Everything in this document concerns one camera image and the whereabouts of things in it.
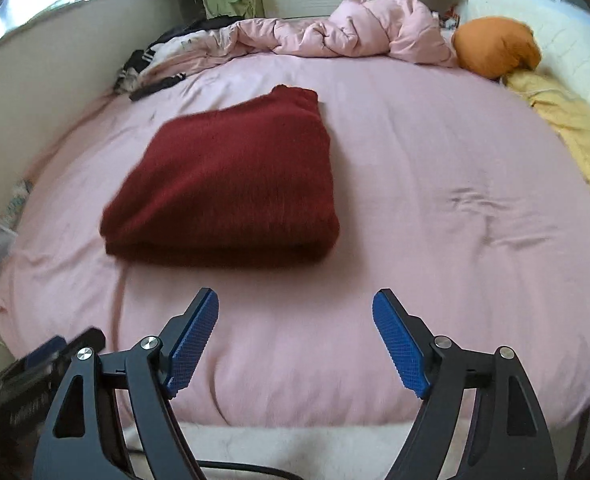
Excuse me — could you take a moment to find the dark red knit cardigan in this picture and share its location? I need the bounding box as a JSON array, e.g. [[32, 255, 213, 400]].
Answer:
[[100, 84, 339, 268]]

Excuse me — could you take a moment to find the right forearm white fleece sleeve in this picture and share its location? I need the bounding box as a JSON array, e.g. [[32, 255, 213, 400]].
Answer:
[[180, 422, 412, 479]]

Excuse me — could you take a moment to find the pink bed sheet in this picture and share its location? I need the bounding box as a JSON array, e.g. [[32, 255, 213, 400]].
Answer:
[[0, 54, 590, 427]]

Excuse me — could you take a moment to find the yellow pillow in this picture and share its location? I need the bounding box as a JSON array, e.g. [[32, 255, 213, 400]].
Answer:
[[501, 70, 590, 185]]

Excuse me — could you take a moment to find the black white striped garment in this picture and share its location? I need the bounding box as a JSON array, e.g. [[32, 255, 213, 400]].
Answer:
[[112, 49, 187, 102]]

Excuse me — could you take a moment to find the orange pillow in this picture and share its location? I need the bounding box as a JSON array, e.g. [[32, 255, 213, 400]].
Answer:
[[452, 16, 542, 80]]

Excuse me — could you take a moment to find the white tufted headboard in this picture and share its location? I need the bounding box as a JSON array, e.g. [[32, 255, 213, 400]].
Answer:
[[459, 0, 590, 104]]

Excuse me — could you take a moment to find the pink crumpled duvet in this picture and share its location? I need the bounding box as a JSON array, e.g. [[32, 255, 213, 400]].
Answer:
[[147, 0, 457, 80]]

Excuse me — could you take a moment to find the black cable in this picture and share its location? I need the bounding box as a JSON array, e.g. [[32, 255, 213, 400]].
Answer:
[[194, 458, 302, 480]]

